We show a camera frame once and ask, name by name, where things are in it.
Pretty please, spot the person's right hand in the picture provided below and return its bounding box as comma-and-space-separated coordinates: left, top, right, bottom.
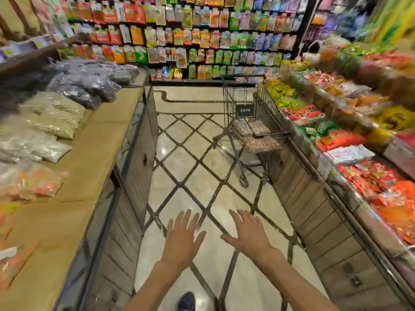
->
220, 209, 274, 261

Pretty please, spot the person's left hand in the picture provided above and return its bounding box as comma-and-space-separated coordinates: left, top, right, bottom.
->
161, 209, 207, 268

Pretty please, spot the person's right forearm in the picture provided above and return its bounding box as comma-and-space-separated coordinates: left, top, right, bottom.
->
258, 249, 341, 311

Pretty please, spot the person's left forearm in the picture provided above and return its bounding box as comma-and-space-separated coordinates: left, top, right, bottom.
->
121, 262, 192, 311

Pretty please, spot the person's dark blue shoe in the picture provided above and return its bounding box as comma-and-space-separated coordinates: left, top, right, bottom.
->
178, 292, 196, 311

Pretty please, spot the wooden display table with snacks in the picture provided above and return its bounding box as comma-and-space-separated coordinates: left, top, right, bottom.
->
259, 84, 415, 311

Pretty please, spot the wooden display table with cardboard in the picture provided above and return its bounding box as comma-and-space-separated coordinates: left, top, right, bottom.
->
0, 66, 159, 311

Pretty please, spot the brown box in cart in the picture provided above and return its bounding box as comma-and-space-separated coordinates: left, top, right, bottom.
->
248, 121, 271, 136

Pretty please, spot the black sign on cart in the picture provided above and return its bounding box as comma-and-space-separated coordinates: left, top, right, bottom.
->
235, 104, 255, 119

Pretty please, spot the white snack packet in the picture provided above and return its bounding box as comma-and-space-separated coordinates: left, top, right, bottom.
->
325, 144, 375, 164

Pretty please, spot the pile of orange snack bags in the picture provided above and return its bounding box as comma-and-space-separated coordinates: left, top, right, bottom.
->
315, 129, 367, 152

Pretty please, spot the pile of yellow green packets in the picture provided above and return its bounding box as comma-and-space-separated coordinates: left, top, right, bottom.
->
266, 78, 297, 101

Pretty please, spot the pile of red orange packets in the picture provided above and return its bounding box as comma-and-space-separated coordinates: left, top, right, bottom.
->
337, 159, 415, 246

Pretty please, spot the pile of orange pink packets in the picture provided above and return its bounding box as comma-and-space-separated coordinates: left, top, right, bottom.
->
0, 164, 69, 206

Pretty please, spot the pile of white grain packets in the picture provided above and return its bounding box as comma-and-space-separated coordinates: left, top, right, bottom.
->
0, 125, 72, 164

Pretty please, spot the pile of beige grain packets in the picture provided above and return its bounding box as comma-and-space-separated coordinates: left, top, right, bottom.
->
19, 91, 87, 140

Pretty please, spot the pile of dark bean packets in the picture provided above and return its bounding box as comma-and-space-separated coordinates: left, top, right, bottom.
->
47, 58, 140, 110

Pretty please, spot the pile of yellow snack bags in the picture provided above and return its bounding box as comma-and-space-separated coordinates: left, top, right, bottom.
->
366, 106, 415, 147

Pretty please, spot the row of mixed snack packets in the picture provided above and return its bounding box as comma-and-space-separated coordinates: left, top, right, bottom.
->
279, 42, 415, 109

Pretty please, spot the shelf of purple blue goods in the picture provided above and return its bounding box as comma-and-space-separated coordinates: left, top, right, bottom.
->
302, 0, 415, 52

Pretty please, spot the wooden shelf with price tags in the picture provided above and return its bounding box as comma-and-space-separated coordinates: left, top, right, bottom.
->
0, 0, 81, 75

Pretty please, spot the metal wire shopping cart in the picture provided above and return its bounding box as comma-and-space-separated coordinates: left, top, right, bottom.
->
212, 74, 292, 188

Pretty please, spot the wall rack of hanging packets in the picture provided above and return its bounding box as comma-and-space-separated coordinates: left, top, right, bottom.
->
60, 0, 310, 82

